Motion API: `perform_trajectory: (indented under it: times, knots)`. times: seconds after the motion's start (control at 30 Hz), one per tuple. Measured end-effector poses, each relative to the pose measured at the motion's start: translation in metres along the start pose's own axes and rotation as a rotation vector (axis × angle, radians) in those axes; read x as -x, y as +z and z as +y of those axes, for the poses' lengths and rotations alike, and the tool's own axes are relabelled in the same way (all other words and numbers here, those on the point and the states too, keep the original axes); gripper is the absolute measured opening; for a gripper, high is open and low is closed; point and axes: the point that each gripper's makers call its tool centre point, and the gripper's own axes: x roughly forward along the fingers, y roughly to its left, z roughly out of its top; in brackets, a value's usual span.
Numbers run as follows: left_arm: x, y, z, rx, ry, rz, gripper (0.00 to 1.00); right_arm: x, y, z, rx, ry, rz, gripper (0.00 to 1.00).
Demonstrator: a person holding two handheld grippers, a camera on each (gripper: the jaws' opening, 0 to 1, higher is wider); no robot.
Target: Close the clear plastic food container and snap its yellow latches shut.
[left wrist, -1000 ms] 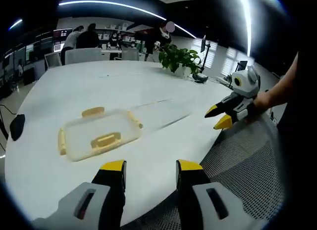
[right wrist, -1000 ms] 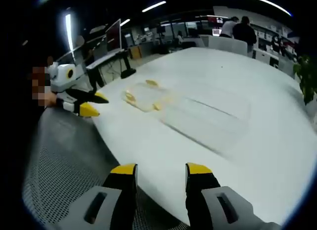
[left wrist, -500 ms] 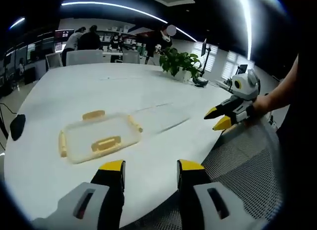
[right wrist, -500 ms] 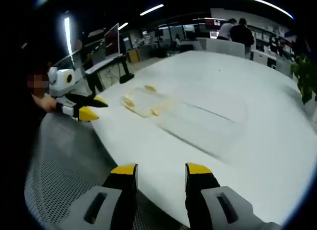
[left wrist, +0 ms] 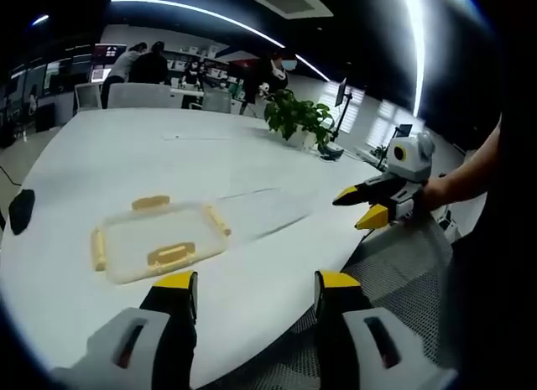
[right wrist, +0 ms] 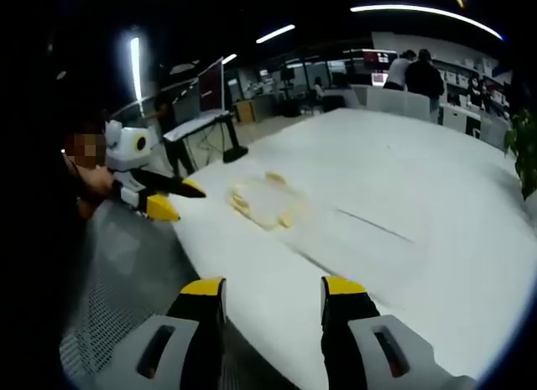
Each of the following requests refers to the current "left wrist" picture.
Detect green potted plant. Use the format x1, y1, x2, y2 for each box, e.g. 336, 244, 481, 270
263, 89, 336, 150

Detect wall screen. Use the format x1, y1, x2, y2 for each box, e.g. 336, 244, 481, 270
89, 43, 128, 84

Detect white office chair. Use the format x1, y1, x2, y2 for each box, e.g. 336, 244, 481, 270
74, 82, 105, 113
202, 88, 233, 114
107, 82, 174, 111

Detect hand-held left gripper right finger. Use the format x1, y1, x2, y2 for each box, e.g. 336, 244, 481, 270
314, 270, 458, 390

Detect person's dark clothing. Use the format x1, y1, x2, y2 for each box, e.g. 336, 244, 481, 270
442, 108, 537, 390

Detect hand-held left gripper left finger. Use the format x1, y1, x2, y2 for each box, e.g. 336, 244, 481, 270
50, 270, 199, 390

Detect clear container with yellow buckles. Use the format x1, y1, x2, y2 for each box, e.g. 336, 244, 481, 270
91, 192, 234, 286

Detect ceiling air vent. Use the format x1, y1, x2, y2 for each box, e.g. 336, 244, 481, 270
242, 0, 336, 20

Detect background storage shelf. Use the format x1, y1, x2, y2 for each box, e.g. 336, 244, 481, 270
162, 44, 237, 94

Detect black pouch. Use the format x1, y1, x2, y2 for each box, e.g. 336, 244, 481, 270
8, 189, 36, 236

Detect long ceiling light strip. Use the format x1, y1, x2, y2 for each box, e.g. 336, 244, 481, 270
110, 0, 331, 83
401, 0, 428, 118

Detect person's right hand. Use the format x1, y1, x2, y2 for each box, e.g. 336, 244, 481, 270
419, 175, 452, 219

